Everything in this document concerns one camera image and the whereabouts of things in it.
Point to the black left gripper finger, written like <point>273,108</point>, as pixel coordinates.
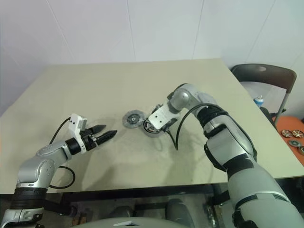
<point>98,129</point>
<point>107,136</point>

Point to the grey motor end cover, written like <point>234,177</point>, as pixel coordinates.
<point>133,118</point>

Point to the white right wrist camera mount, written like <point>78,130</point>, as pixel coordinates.
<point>161,116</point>

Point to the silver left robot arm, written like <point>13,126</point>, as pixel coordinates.
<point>35,166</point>

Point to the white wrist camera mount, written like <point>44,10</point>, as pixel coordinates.
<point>161,116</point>
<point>76,123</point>

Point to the grey robot torso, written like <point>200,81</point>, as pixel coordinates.
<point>107,223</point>

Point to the orange stool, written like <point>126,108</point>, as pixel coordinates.
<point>285,123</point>

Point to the grey copper wound motor stator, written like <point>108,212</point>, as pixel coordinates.
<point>153,135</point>

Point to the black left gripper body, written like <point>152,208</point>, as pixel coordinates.
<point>90,140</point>

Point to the dark folding chair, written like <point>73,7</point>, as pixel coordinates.
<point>261,73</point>

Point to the blue white bottle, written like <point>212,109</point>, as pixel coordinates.
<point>258,101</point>

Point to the spare copper wound stator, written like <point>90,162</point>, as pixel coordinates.
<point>298,133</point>
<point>286,133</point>

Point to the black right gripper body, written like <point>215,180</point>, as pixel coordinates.
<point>169,124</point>

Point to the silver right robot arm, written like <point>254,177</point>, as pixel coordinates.
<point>237,142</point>

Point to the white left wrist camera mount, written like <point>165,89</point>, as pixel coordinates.
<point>76,123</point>

